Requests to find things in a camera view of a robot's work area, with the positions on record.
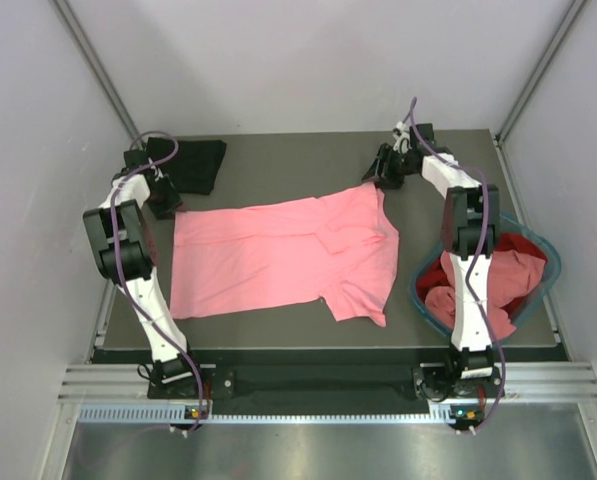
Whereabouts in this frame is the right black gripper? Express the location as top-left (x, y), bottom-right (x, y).
top-left (360, 144), bottom-right (415, 190)

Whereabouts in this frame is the pink t shirt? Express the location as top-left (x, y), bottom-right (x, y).
top-left (170, 183), bottom-right (399, 327)

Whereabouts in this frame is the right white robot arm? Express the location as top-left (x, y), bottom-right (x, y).
top-left (361, 121), bottom-right (500, 398)

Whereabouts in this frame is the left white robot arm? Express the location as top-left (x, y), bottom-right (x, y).
top-left (82, 147), bottom-right (205, 400)

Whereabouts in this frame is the folded black t shirt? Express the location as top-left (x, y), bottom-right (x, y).
top-left (154, 140), bottom-right (227, 196)

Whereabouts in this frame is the red shirt in basket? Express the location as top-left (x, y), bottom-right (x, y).
top-left (414, 233), bottom-right (548, 306)

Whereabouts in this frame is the teal laundry basket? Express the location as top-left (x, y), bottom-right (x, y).
top-left (409, 214), bottom-right (561, 337)

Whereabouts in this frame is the pink shirt in basket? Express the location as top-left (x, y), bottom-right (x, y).
top-left (416, 250), bottom-right (546, 340)

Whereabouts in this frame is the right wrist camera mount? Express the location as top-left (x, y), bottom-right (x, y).
top-left (392, 120), bottom-right (410, 155)

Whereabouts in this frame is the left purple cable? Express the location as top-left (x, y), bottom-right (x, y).
top-left (110, 130), bottom-right (214, 431)

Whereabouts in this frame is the purple cable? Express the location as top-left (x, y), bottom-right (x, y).
top-left (407, 96), bottom-right (507, 434)
top-left (110, 130), bottom-right (214, 431)

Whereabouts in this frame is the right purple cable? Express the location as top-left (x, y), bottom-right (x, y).
top-left (407, 96), bottom-right (507, 434)

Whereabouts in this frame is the left aluminium corner post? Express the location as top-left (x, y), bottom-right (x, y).
top-left (49, 0), bottom-right (139, 140)

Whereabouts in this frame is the aluminium corner post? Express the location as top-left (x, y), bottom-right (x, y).
top-left (494, 0), bottom-right (590, 146)
top-left (49, 0), bottom-right (139, 140)

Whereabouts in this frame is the slotted grey cable duct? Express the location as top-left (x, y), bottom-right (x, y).
top-left (78, 404), bottom-right (476, 426)

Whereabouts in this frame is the right aluminium corner post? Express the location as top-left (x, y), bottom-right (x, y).
top-left (494, 0), bottom-right (590, 146)

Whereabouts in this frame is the aluminium frame rail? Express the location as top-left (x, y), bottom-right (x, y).
top-left (58, 362), bottom-right (597, 403)

